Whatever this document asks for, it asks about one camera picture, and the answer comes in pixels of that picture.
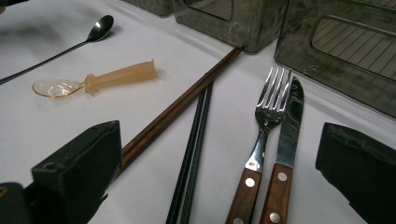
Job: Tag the brown wooden chopstick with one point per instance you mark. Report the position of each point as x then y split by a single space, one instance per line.
186 104

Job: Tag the black chopstick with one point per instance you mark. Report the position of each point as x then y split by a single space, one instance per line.
187 168
197 168

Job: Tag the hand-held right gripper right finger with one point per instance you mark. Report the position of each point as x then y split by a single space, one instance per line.
364 168

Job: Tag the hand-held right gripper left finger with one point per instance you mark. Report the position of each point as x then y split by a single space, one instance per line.
77 168

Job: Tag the black chopsticks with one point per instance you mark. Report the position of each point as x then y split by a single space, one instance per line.
186 98

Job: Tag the grey mesh bin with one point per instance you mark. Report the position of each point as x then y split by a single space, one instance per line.
155 7
255 34
299 53

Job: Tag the white table mat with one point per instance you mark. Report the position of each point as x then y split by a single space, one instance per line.
62 118

